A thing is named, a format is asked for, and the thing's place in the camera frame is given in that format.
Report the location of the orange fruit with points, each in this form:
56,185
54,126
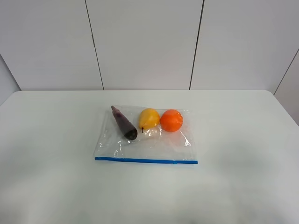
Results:
171,120

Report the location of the clear zip bag blue seal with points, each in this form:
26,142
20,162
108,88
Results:
154,145

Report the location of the dark purple eggplant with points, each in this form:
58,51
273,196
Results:
126,127

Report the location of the yellow pear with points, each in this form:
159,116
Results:
149,118

